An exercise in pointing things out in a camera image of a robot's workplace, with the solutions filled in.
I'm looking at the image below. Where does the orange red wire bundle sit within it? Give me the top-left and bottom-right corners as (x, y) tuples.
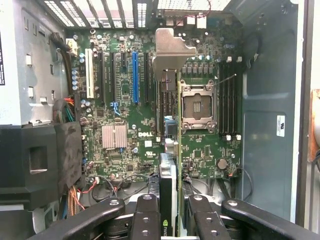
(66, 184), (85, 217)

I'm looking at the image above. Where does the coin cell battery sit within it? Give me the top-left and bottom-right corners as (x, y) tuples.
(215, 157), (229, 171)

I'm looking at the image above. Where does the RAM slot with white clips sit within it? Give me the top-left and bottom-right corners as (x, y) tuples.
(225, 56), (232, 141)
(236, 56), (243, 141)

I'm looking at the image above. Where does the blue expansion slot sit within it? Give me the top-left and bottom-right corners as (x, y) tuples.
(131, 51), (140, 106)

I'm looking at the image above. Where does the silver chipset heat sink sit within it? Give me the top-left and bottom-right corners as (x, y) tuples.
(101, 124), (128, 150)

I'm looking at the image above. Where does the red black fan wire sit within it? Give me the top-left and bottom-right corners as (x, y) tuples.
(184, 0), (213, 20)

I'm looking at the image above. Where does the green motherboard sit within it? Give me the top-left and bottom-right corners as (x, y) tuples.
(64, 27), (245, 181)

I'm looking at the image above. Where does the long black expansion slot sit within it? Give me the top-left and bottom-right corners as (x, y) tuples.
(98, 49), (106, 105)
(143, 51), (151, 104)
(110, 51), (118, 105)

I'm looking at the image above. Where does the thin metal locking lever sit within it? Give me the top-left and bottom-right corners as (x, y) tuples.
(214, 73), (238, 88)

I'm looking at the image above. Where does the black sleeved power cable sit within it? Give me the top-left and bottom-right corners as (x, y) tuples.
(49, 32), (81, 125)

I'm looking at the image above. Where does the metal CPU socket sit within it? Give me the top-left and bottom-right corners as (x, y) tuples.
(179, 78), (219, 130)

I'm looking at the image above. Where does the RAM slot with black clips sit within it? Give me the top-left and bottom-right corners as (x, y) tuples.
(231, 62), (237, 137)
(219, 62), (226, 137)

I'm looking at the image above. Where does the white expansion slot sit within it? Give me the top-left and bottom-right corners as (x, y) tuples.
(84, 47), (96, 99)

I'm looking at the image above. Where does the black open PC case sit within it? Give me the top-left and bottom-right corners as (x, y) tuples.
(0, 0), (320, 240)

